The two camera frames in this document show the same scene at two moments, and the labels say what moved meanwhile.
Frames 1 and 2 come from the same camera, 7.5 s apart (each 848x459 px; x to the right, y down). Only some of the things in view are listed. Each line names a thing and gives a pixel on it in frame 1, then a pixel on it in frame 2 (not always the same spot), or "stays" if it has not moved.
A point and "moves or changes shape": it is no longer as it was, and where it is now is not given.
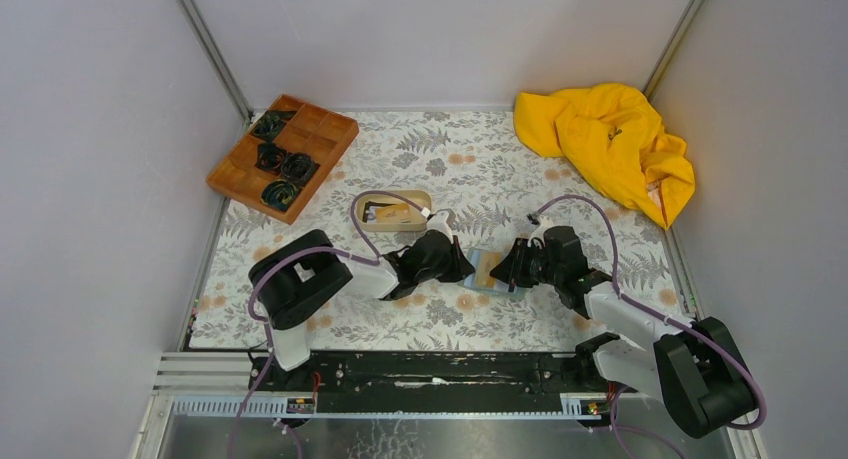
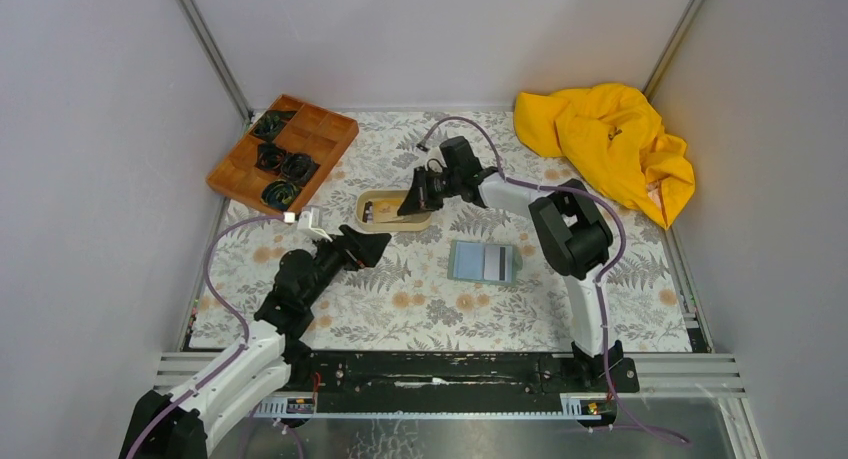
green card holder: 484,263 moves or changes shape
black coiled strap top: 271,123 stays
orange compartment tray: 290,154 stays
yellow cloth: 613,136 stays
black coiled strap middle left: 270,157 stays
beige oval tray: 383,213 stays
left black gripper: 459,268 -> 364,249
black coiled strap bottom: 278,194 stays
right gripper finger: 515,270 -> 417,198
